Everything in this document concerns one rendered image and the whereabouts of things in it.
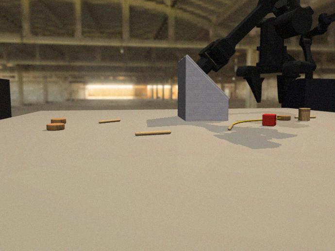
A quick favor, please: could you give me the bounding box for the red wooden block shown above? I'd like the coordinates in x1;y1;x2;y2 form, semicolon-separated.
262;114;276;126

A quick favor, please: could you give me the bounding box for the round flat wooden disc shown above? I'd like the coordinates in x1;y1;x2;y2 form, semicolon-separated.
277;115;291;120

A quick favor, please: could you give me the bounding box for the brown wooden disc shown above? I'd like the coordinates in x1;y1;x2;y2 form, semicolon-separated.
51;118;66;124
47;123;65;131

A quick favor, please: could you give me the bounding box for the wooden cylinder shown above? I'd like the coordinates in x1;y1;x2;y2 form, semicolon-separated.
298;108;310;121

